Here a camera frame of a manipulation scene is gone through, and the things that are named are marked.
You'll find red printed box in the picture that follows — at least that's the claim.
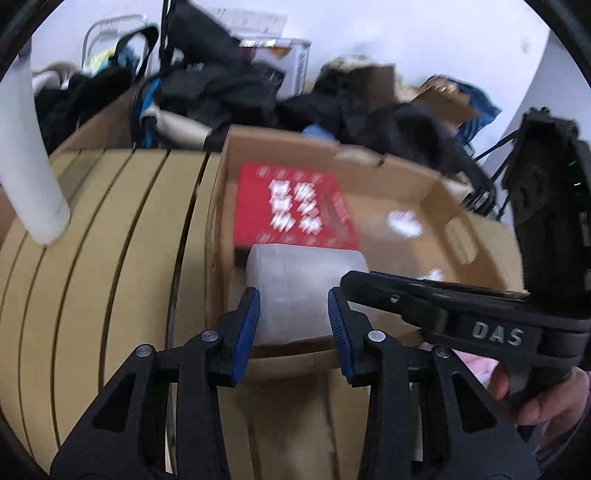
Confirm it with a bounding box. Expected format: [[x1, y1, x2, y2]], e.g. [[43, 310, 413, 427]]
[[233, 161, 361, 250]]

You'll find pink printed packet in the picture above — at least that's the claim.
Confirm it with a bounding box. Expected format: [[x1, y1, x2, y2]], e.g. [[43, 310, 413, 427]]
[[452, 348, 502, 398]]

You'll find black jacket pile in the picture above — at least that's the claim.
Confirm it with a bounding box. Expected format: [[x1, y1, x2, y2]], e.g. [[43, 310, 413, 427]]
[[277, 69, 472, 174]]

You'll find white metal rack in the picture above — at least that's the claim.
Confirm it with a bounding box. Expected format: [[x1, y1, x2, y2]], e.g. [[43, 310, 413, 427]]
[[82, 14, 148, 75]]

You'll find person's right hand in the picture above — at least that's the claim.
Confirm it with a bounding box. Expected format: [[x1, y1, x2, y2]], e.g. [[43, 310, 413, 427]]
[[488, 362, 591, 428]]

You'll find white translucent plastic box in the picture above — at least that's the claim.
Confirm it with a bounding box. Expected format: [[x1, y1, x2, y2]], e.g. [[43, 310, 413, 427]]
[[245, 244, 370, 347]]

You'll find beige fur trim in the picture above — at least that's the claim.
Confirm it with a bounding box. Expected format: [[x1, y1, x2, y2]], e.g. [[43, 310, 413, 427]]
[[323, 55, 370, 77]]

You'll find white carton box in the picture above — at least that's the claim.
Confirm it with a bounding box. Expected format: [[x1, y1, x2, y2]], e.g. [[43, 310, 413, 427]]
[[240, 37, 312, 100]]

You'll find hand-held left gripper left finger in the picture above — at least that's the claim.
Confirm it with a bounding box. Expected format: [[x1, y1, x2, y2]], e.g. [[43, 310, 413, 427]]
[[50, 287, 262, 480]]

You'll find black trolley handle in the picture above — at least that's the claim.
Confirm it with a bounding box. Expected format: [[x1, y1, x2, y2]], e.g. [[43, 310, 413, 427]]
[[159, 0, 178, 70]]

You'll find black clothes pile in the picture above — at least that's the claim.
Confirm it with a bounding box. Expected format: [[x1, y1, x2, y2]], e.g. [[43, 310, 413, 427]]
[[154, 0, 287, 130]]

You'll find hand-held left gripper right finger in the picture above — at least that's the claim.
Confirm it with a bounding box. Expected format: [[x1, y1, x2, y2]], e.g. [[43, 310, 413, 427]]
[[327, 286, 541, 480]]

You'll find green and blue bag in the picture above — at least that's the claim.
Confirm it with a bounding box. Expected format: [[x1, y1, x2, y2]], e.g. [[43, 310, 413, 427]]
[[90, 46, 139, 75]]

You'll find long beige bag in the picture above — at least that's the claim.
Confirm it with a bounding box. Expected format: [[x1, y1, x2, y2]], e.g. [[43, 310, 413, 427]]
[[154, 111, 218, 148]]

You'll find white insulated bottle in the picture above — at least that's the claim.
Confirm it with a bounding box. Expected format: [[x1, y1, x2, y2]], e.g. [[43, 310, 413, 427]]
[[0, 55, 72, 245]]

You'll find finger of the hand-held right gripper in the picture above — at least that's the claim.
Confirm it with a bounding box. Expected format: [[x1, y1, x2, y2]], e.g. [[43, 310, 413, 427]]
[[341, 270, 533, 325]]

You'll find beige clothing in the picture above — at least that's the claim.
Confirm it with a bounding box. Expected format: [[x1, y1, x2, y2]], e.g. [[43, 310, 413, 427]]
[[30, 62, 84, 88]]

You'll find cardboard box with clothes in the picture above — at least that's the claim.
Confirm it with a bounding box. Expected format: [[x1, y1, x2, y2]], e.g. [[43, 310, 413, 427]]
[[48, 83, 153, 151]]

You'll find open cardboard box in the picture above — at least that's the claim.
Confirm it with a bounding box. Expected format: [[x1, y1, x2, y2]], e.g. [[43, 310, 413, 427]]
[[318, 65, 481, 125]]

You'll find shallow cardboard tray box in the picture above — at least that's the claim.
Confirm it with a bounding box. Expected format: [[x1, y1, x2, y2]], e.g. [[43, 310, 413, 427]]
[[205, 124, 532, 379]]

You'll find person's right forearm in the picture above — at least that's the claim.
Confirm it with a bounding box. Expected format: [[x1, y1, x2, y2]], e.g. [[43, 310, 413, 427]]
[[536, 406, 591, 467]]

